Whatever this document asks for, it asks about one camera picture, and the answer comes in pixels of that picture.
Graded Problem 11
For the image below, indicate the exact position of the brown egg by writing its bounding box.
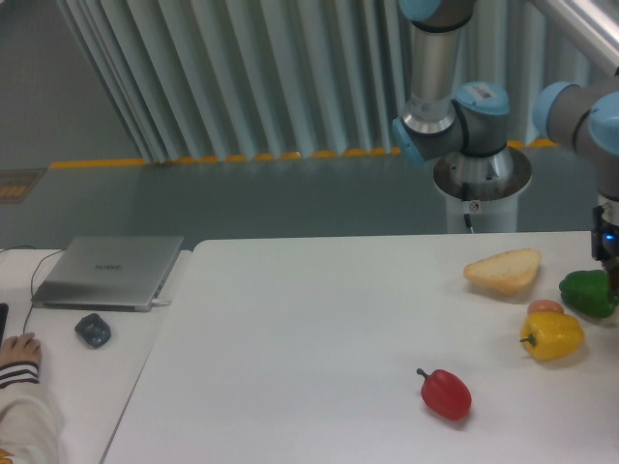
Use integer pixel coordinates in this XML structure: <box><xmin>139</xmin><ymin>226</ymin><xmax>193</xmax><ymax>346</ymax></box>
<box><xmin>527</xmin><ymin>300</ymin><xmax>565</xmax><ymax>315</ymax></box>

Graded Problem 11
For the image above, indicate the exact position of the black laptop cable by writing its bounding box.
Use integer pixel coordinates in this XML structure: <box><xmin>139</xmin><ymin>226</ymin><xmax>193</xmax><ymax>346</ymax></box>
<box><xmin>0</xmin><ymin>246</ymin><xmax>67</xmax><ymax>335</ymax></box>

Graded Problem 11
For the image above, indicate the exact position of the cream sleeve forearm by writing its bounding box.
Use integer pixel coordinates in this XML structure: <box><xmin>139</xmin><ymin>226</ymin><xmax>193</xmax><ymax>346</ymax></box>
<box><xmin>1</xmin><ymin>362</ymin><xmax>62</xmax><ymax>464</ymax></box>

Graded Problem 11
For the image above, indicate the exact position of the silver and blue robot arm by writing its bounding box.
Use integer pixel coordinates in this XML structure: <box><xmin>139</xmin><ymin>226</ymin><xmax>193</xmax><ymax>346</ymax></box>
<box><xmin>392</xmin><ymin>1</ymin><xmax>618</xmax><ymax>294</ymax></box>

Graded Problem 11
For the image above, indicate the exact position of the aluminium frame beam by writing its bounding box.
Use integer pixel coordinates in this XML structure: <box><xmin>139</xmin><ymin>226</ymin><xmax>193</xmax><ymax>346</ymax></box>
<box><xmin>531</xmin><ymin>0</ymin><xmax>618</xmax><ymax>76</ymax></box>

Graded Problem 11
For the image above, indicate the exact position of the person's hand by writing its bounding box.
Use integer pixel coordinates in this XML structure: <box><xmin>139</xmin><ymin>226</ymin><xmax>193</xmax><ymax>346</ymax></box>
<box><xmin>0</xmin><ymin>333</ymin><xmax>43</xmax><ymax>368</ymax></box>

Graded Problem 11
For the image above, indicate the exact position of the red bell pepper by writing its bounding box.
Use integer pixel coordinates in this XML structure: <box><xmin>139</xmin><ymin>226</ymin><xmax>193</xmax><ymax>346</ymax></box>
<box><xmin>416</xmin><ymin>368</ymin><xmax>472</xmax><ymax>421</ymax></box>

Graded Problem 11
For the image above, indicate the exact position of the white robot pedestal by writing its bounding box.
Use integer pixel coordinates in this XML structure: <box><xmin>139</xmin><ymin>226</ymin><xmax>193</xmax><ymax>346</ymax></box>
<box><xmin>442</xmin><ymin>193</ymin><xmax>519</xmax><ymax>234</ymax></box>

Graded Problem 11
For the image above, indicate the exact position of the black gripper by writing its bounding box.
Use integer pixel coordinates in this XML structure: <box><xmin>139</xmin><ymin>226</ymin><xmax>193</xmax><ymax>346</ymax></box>
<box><xmin>591</xmin><ymin>195</ymin><xmax>618</xmax><ymax>289</ymax></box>

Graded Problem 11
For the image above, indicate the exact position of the triangular toasted bread slice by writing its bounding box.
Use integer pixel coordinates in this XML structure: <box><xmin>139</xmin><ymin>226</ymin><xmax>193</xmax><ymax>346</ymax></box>
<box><xmin>463</xmin><ymin>248</ymin><xmax>542</xmax><ymax>295</ymax></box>

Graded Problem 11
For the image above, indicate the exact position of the yellow bell pepper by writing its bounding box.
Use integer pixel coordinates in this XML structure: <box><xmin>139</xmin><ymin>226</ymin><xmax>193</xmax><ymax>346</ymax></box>
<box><xmin>519</xmin><ymin>311</ymin><xmax>585</xmax><ymax>361</ymax></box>

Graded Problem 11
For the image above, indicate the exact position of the green bell pepper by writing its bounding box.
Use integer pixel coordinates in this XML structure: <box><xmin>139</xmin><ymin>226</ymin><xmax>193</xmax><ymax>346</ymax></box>
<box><xmin>559</xmin><ymin>270</ymin><xmax>618</xmax><ymax>319</ymax></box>

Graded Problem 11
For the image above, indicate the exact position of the silver closed laptop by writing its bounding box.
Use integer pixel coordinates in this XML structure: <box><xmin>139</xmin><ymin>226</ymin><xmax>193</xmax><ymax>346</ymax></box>
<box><xmin>32</xmin><ymin>236</ymin><xmax>183</xmax><ymax>312</ymax></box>

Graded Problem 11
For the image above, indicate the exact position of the black keyboard edge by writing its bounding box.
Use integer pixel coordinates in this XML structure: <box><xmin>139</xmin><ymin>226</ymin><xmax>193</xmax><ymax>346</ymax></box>
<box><xmin>0</xmin><ymin>303</ymin><xmax>9</xmax><ymax>342</ymax></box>

